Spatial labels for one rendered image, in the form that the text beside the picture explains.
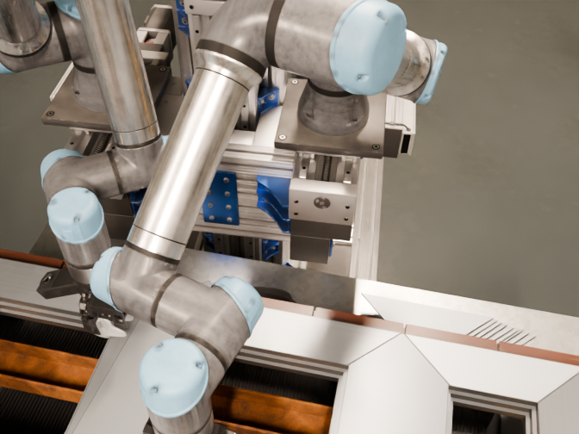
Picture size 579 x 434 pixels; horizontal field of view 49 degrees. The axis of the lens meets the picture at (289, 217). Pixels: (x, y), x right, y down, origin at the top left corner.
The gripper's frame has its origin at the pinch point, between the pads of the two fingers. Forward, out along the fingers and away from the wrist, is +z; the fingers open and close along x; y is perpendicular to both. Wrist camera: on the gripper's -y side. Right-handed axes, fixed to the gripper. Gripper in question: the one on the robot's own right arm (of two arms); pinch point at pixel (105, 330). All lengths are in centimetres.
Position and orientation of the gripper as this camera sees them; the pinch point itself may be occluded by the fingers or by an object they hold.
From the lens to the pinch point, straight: 126.7
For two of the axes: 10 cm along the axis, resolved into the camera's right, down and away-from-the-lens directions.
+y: 9.8, 1.7, -1.3
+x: 2.1, -7.2, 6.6
